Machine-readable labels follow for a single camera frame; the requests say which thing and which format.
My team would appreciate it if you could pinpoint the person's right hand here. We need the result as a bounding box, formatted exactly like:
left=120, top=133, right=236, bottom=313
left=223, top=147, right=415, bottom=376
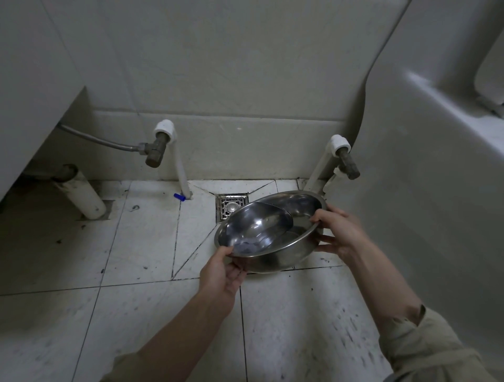
left=310, top=204, right=365, bottom=268

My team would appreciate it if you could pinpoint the person's left hand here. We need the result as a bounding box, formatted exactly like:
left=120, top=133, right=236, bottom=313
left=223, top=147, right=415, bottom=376
left=198, top=246, right=248, bottom=315

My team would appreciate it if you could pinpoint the stainless steel bowl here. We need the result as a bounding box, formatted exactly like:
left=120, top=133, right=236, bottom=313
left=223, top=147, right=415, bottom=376
left=214, top=190, right=328, bottom=274

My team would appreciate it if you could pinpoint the square metal floor drain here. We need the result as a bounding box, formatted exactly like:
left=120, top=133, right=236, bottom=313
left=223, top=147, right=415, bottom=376
left=216, top=193, right=249, bottom=224

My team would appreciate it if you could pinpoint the person's left forearm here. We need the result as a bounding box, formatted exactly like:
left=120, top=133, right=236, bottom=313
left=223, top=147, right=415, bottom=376
left=133, top=293, right=237, bottom=382

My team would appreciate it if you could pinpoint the white curved water pipe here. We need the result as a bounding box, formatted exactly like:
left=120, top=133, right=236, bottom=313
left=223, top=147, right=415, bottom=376
left=153, top=120, right=194, bottom=200

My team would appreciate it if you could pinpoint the person's beige left sleeve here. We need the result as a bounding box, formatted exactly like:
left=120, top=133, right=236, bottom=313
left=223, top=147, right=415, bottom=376
left=100, top=352, right=158, bottom=382

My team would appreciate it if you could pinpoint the person's beige sleeve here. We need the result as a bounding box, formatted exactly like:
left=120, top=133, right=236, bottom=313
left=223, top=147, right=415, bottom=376
left=100, top=352, right=158, bottom=382
left=377, top=305, right=493, bottom=382

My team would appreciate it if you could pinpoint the person's beige right sleeve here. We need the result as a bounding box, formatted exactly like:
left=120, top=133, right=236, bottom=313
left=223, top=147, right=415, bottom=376
left=377, top=305, right=493, bottom=382

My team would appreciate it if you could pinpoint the thick white drain pipe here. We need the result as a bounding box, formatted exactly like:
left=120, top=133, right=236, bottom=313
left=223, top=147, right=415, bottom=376
left=53, top=169, right=107, bottom=220

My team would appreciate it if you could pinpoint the white toilet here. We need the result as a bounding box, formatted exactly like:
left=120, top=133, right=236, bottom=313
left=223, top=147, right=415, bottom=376
left=327, top=0, right=504, bottom=382

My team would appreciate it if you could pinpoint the white toilet lid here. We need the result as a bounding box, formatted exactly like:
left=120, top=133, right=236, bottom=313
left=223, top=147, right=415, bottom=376
left=474, top=39, right=504, bottom=117

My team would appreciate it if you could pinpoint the white vanity cabinet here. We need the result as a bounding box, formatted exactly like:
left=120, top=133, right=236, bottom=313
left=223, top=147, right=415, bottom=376
left=0, top=0, right=87, bottom=201

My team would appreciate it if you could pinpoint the white toilet supply hose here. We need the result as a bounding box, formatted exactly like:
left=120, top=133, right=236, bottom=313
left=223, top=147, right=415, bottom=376
left=322, top=167, right=343, bottom=196

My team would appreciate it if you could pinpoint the tarnished angle valve with hose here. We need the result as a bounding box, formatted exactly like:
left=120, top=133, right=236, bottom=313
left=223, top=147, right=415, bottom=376
left=138, top=132, right=170, bottom=169

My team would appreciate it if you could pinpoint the braided metal hose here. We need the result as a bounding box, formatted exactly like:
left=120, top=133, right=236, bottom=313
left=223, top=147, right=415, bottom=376
left=57, top=124, right=142, bottom=153

